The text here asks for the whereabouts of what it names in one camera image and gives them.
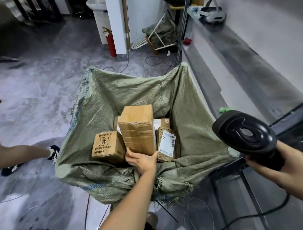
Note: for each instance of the white VR headset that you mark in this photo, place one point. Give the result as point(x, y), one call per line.
point(213, 13)

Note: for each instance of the parcel with white label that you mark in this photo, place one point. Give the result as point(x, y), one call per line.
point(163, 123)

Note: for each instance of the large taped cardboard box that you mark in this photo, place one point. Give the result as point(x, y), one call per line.
point(137, 120)

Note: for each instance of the person's right hand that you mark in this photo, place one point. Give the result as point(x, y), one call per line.
point(291, 175)

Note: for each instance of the black floor stand base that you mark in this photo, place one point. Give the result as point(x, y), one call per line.
point(9, 59)

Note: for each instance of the red fire extinguisher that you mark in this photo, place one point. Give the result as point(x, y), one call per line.
point(111, 45)

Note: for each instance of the long wooden batten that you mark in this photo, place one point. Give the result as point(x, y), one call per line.
point(126, 23)

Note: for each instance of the metal shelving rack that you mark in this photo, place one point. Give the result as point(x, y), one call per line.
point(236, 59)

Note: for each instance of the green plastic bag roll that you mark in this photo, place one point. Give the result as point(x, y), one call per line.
point(225, 109)

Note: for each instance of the taped parcel with orange label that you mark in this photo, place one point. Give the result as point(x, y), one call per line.
point(116, 125)

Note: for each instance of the black barcode scanner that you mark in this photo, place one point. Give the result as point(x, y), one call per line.
point(243, 132)

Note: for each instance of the brown cardboard box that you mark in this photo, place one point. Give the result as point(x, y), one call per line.
point(197, 2)

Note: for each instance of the black square logo cardboard box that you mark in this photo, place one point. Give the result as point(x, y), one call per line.
point(106, 147)

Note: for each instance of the honeycomb print cardboard box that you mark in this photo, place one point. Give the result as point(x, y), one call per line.
point(161, 154)

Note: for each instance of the black plastic crate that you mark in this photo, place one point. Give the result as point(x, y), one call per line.
point(174, 2)
point(42, 10)

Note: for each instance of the person's beige shoe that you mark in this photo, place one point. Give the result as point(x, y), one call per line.
point(151, 219)

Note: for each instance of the small red object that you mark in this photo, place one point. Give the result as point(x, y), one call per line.
point(187, 41)

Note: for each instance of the teal plastic wrapper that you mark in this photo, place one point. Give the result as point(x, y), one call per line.
point(194, 10)

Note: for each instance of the person's left forearm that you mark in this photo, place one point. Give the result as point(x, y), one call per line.
point(132, 201)

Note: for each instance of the person's left hand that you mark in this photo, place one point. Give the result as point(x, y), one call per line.
point(144, 163)

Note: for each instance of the thin black floor strip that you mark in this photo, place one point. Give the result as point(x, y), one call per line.
point(165, 211)

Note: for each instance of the brown wooden stick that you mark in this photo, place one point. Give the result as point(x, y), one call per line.
point(151, 46)

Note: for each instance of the yellow wooden stand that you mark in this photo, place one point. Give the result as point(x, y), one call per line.
point(180, 7)

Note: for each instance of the white metal folding frame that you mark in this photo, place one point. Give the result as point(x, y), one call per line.
point(137, 45)

